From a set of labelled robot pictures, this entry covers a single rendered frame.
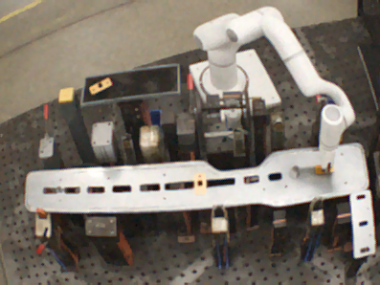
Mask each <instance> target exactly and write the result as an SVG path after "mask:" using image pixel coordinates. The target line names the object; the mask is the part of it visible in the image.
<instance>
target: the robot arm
mask: <svg viewBox="0 0 380 285"><path fill-rule="evenodd" d="M264 35H265V37H266V38H267V39H268V40H270V41H271V43H272V44H273V46H274V48H275V49H276V50H277V51H278V53H279V55H280V56H281V58H282V60H283V62H284V63H285V65H286V67H287V68H288V70H289V72H290V73H291V74H292V76H293V78H294V79H295V80H296V82H297V84H298V85H299V87H300V89H301V90H302V93H303V94H304V95H305V96H308V97H312V96H316V95H319V94H320V95H327V96H329V97H330V98H332V99H333V101H334V102H335V104H336V105H337V106H335V105H331V104H328V105H327V106H326V107H325V108H324V110H323V112H322V124H321V130H320V156H321V162H322V172H326V171H327V172H330V165H331V167H332V166H334V161H335V149H336V148H337V147H338V145H339V142H340V138H341V134H342V133H343V131H344V130H345V129H346V128H347V127H348V126H350V125H351V124H352V123H353V121H354V120H355V115H354V112H353V110H352V108H351V105H350V103H349V102H348V99H347V98H346V96H345V93H344V92H343V91H342V90H341V89H340V88H338V86H336V85H334V84H332V83H329V82H327V81H326V80H323V79H321V78H320V77H319V76H318V74H317V73H316V71H315V70H314V68H313V66H312V64H311V63H310V61H309V59H308V57H307V56H306V54H305V53H304V51H303V49H302V47H301V45H300V44H299V42H298V40H297V38H296V37H295V36H294V35H293V33H292V32H291V31H290V29H289V28H288V26H287V25H286V24H285V23H284V22H283V18H282V15H281V14H280V12H279V11H278V10H277V9H275V8H273V7H264V8H262V9H259V10H255V11H252V12H250V13H247V14H245V15H242V16H239V15H238V14H234V13H232V14H227V15H224V16H221V17H219V18H217V19H214V20H212V21H211V22H208V23H206V24H204V25H202V26H199V27H198V28H197V29H196V30H195V31H194V33H193V40H194V43H195V44H196V45H197V46H198V47H199V48H200V49H201V50H203V51H207V55H208V56H209V66H210V68H209V69H208V70H207V71H206V72H205V74H204V76H203V85H204V88H205V90H206V91H207V92H208V93H209V94H210V95H214V94H219V95H220V97H221V98H223V96H222V93H223V91H224V92H225V91H236V90H237V91H240V92H242V91H243V89H244V87H245V84H246V77H245V75H244V73H243V72H242V71H241V70H240V69H238V68H237V67H236V51H237V49H239V47H240V46H241V45H242V44H247V43H249V42H251V41H254V40H256V39H259V38H261V37H262V36H264Z"/></svg>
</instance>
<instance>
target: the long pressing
mask: <svg viewBox="0 0 380 285"><path fill-rule="evenodd" d="M341 153H343V155H341ZM316 164H322V162H321V156H320V147H311V148H301V149H289V150H279V151H274V152H272V153H270V154H269V155H268V157H267V158H266V159H265V160H264V161H263V162H262V163H261V164H260V165H259V166H257V167H254V168H244V169H242V170H230V171H219V170H216V169H215V168H213V167H212V166H211V165H208V164H206V162H204V161H188V162H175V164H166V163H162V164H137V165H126V166H113V167H103V168H97V167H91V168H81V169H71V168H70V169H60V170H42V171H35V170H34V171H31V172H30V173H29V174H28V175H27V179H26V194H25V197H26V199H25V205H26V209H27V210H28V211H31V212H36V211H35V210H36V208H44V209H45V210H46V212H54V213H58V212H62V213H68V212H71V213H125V212H126V213H137V212H146V213H151V212H164V211H176V210H190V209H204V208H212V204H215V203H223V204H224V207H225V208H230V207H237V206H243V205H256V204H258V203H260V204H263V205H266V206H270V207H271V206H273V207H277V208H279V207H284V206H291V205H297V204H302V203H309V202H312V199H313V198H314V197H315V196H316V195H317V194H322V195H323V198H324V199H332V198H333V197H343V196H345V195H350V194H351V193H355V192H359V191H364V190H367V188H368V186H369V177H368V171H367V164H366V157H365V154H364V148H363V146H362V145H361V144H359V143H348V144H339V145H338V147H337V148H336V149H335V161H334V169H335V171H333V172H325V173H324V174H316V168H315V165H316ZM293 165H297V166H298V167H299V176H298V177H297V178H293V177H292V176H291V172H292V168H293ZM194 173H205V174H206V181H213V179H226V178H235V185H231V186H219V187H206V194H199V195H195V194H194V188H192V189H177V190H165V187H164V185H165V184H174V183H187V182H194ZM276 173H280V174H281V180H279V181H269V180H268V177H269V175H270V174H276ZM163 174H165V176H164V175H163ZM256 175H258V176H259V183H256V184H245V183H244V178H245V177H252V176H256ZM108 177H109V178H110V179H107V178H108ZM60 179H61V180H60ZM345 182H346V184H345ZM148 184H152V185H160V190H159V191H151V192H142V191H141V190H140V185H148ZM58 186H61V188H63V192H62V193H61V192H58V190H56V191H57V194H43V189H44V187H45V188H49V187H56V188H57V187H58ZM78 186H79V187H80V193H79V194H74V193H70V194H64V188H65V187H78ZM90 186H97V187H100V186H103V187H104V189H105V192H104V193H103V194H100V193H91V194H89V193H88V190H87V188H88V187H90ZM113 186H131V192H126V193H118V192H113ZM285 186H287V187H285ZM263 188H265V190H262V189H263ZM165 197H166V198H167V199H164V198H165ZM60 201H61V202H60Z"/></svg>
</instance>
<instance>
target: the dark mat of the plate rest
mask: <svg viewBox="0 0 380 285"><path fill-rule="evenodd" d="M177 67H178V66H171V67H160V68H149V69H148V70H139V71H128V72H126V73H117V74H111V75H107V76H97V77H88V78H86V79H85V88H84V90H83V98H82V103H86V102H96V101H98V100H107V99H117V98H127V97H137V96H144V95H150V94H162V93H173V92H178V83H177ZM108 78H109V79H110V81H111V83H112V85H111V86H108V87H106V88H104V89H101V90H100V91H99V92H97V93H96V94H94V95H93V94H92V93H91V91H90V87H92V86H93V85H95V84H98V83H100V82H103V81H105V80H106V79H108Z"/></svg>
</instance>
